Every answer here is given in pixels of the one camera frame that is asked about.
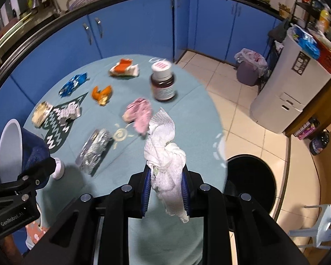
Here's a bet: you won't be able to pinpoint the white paper towel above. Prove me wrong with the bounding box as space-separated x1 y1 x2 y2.
144 108 189 223

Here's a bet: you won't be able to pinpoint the clear plastic round lid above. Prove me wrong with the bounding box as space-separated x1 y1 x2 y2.
0 118 23 183

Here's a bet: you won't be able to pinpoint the silver foil snack bag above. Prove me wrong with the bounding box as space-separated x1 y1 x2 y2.
75 129 112 175

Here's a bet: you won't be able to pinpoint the pink wrapper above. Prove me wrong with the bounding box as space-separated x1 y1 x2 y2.
122 98 152 135

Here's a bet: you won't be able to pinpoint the orange peel piece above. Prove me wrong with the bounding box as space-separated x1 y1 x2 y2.
91 85 113 106

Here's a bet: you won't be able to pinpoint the beige snack wrapper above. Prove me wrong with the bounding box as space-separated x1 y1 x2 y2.
32 101 54 128

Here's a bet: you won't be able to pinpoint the brown medicine bottle white cap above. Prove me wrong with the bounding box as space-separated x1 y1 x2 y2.
150 60 176 102

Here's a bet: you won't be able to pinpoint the white patterned wrapper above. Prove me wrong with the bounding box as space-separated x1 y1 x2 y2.
54 102 81 126

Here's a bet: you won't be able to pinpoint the orange white paper box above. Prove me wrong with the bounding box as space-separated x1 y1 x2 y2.
109 58 139 77

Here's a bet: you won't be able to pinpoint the blue foil wrapper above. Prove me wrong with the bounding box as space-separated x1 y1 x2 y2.
59 72 88 98

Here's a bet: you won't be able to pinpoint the black round trash bin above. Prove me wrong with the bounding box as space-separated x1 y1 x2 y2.
225 154 277 232

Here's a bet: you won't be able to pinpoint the tall white trash can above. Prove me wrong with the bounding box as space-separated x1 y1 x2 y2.
249 25 331 133

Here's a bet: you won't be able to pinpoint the blue kitchen cabinets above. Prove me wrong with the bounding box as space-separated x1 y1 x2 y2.
0 0 280 136

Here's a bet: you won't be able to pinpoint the small white plastic cup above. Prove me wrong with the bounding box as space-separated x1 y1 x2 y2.
51 157 65 180

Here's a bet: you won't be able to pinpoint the light blue tablecloth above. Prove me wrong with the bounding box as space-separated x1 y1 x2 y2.
24 55 227 264

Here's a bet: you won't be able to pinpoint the grey bin with bag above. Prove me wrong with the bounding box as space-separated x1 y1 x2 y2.
234 48 268 86

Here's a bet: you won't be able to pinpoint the dark jar on floor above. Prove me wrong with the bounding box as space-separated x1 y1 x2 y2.
309 129 329 155

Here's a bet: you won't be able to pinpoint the white plastic chair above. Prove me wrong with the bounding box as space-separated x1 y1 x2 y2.
288 204 331 250

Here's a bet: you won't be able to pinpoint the blue plastic package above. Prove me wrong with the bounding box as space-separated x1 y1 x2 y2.
291 25 320 60

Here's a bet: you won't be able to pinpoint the red plastic basket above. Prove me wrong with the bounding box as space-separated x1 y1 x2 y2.
309 29 331 74

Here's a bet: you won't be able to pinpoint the black metal shelf rack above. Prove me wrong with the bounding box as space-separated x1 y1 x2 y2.
290 0 331 38

